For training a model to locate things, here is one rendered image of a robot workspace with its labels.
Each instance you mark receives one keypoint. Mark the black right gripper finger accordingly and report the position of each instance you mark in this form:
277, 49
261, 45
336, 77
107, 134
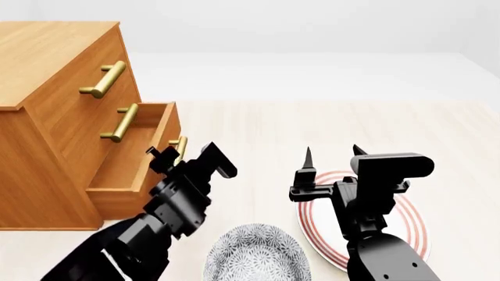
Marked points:
307, 171
358, 150

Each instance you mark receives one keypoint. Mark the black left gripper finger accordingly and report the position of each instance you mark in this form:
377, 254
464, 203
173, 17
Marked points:
164, 161

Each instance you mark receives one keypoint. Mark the wooden drawer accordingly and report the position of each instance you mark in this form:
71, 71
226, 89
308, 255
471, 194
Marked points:
117, 175
64, 87
84, 139

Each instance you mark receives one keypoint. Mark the wooden drawer front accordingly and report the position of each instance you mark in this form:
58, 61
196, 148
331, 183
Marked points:
84, 139
64, 87

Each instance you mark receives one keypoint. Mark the wooden three-drawer cabinet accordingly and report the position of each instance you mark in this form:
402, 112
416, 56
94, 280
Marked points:
27, 164

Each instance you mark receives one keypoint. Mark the white plate with red rings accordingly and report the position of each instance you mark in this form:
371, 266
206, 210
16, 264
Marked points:
318, 222

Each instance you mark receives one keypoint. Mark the grey floral patterned bowl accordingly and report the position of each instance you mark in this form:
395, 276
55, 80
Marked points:
258, 254

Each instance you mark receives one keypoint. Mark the black right gripper camera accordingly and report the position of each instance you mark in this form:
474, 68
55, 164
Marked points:
390, 169

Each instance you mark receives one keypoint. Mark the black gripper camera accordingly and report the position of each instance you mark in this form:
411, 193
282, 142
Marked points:
390, 169
218, 161

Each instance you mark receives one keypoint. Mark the black left gripper camera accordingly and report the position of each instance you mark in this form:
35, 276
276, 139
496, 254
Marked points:
218, 161

